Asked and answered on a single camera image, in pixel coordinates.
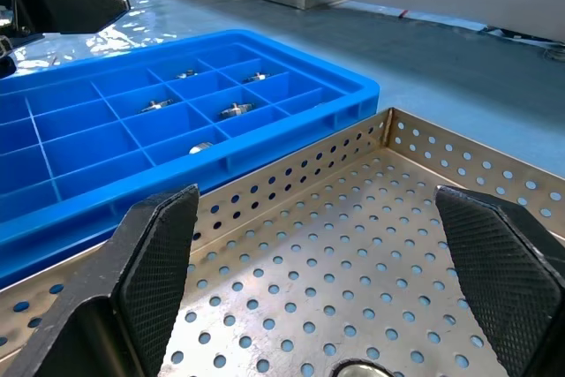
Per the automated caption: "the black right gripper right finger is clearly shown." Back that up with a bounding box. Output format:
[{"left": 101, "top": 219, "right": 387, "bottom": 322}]
[{"left": 434, "top": 185, "right": 565, "bottom": 377}]

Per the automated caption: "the black hexagonal tray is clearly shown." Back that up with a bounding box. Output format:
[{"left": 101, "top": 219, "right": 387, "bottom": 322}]
[{"left": 8, "top": 0, "right": 132, "bottom": 34}]

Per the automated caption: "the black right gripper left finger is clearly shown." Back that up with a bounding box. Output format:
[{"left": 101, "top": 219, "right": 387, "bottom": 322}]
[{"left": 0, "top": 184, "right": 200, "bottom": 377}]

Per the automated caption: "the blue compartment tray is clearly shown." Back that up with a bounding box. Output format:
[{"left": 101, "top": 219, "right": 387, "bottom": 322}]
[{"left": 0, "top": 28, "right": 381, "bottom": 290}]

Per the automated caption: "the perforated metal tray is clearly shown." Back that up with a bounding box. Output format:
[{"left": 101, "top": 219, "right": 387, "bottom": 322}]
[{"left": 0, "top": 107, "right": 565, "bottom": 377}]

